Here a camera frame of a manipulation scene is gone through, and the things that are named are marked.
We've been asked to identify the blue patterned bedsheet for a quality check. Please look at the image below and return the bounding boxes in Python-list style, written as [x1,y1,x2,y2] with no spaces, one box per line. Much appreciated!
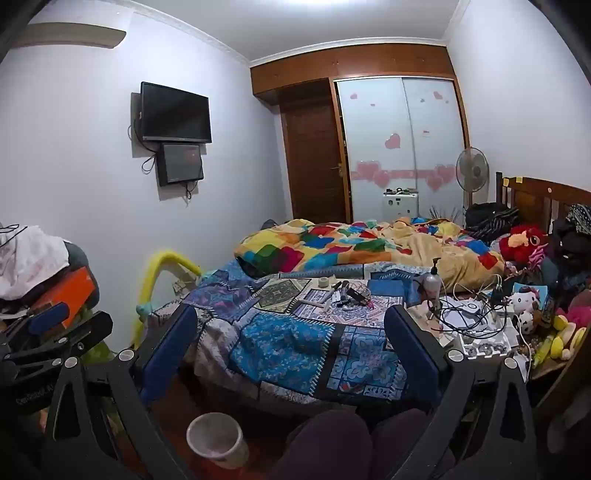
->
[148,263,444,407]

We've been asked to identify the white box appliance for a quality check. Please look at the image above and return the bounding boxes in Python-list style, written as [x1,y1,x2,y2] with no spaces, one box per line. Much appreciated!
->
[382,188,419,215]

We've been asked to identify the orange box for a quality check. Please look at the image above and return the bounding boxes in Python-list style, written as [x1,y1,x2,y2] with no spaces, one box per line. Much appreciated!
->
[28,267,100,328]

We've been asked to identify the wooden headboard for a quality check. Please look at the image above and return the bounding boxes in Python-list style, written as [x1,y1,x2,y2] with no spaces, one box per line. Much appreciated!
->
[495,172,591,241]

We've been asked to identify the pink plush toy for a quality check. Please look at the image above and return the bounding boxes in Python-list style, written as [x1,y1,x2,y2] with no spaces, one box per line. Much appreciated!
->
[526,244,550,273]

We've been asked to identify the white wired earphones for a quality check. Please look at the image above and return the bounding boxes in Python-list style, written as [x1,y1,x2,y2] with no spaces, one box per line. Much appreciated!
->
[348,284,377,308]

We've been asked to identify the white paper bucket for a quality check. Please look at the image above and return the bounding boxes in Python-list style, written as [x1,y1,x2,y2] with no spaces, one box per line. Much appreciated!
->
[186,412,250,469]

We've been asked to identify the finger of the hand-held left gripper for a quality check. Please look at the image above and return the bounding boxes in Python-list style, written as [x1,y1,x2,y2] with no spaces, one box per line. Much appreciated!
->
[4,312,114,371]
[0,302,70,344]

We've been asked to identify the yellow foam bed rail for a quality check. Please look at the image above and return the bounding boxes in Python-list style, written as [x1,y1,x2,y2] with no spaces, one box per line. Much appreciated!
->
[131,249,202,347]

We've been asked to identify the white charger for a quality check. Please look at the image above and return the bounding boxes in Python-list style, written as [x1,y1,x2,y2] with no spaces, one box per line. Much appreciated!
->
[450,298,485,324]

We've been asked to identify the black cables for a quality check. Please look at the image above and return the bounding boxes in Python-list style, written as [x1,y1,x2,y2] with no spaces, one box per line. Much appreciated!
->
[434,277,513,333]

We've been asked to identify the person's leg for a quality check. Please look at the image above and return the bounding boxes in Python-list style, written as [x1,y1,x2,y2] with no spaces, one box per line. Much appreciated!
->
[372,408,444,480]
[272,411,372,480]

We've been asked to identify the white cloth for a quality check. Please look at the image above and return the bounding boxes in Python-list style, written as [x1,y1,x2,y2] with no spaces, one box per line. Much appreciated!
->
[0,224,70,301]

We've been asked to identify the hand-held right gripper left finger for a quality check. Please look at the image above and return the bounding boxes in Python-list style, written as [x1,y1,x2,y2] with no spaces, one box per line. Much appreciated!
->
[32,305,199,480]

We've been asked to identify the small black wall monitor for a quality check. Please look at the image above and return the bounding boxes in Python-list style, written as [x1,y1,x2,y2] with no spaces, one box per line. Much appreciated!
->
[156,143,205,188]

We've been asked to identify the colourful patchwork quilt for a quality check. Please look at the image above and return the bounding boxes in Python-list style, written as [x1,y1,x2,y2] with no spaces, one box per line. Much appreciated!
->
[234,216,506,294]

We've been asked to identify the red plush toy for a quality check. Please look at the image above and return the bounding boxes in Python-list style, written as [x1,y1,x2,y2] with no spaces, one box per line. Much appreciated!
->
[499,224,548,264]

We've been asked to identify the white wardrobe with heart stickers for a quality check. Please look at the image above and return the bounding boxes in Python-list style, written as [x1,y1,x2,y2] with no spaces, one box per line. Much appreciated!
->
[335,76,469,222]

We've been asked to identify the brown wooden door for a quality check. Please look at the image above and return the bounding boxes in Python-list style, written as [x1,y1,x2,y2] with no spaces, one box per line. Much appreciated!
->
[279,90,349,222]

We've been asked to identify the white pump bottle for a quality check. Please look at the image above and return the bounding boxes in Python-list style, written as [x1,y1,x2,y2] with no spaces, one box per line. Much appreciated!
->
[422,257,441,305]

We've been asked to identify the black striped cloth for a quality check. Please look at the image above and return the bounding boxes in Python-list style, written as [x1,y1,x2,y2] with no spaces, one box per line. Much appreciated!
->
[464,202,520,243]

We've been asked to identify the standing fan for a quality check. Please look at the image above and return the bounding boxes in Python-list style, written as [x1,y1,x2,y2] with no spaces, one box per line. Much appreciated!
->
[455,147,490,213]

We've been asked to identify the person's left leg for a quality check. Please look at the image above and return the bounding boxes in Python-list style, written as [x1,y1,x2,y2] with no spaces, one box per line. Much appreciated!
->
[272,411,372,480]

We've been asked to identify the white foam piece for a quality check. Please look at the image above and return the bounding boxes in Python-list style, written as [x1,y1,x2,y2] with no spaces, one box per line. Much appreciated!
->
[455,332,513,361]

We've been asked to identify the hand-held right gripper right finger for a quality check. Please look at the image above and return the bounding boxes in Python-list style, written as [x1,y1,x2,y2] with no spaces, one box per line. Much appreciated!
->
[384,305,551,480]

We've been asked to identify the black wall television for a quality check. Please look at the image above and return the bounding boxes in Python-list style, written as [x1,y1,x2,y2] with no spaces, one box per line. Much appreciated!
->
[140,82,213,144]

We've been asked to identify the wooden overhead cabinet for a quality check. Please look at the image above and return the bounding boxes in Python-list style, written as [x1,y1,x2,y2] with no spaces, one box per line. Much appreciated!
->
[250,44,455,104]

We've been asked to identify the white cat plush toy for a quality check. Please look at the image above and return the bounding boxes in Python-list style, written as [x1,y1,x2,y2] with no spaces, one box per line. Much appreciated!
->
[508,288,548,319]

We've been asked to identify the yellow plush toy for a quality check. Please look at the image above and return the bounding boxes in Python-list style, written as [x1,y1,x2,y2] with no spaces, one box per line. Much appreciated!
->
[533,316,587,367]

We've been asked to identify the person's right leg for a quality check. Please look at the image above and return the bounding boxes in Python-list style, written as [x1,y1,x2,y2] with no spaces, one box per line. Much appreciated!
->
[372,408,444,480]

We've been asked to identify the dark clothes pile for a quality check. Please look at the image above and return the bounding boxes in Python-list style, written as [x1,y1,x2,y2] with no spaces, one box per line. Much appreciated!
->
[549,203,591,287]

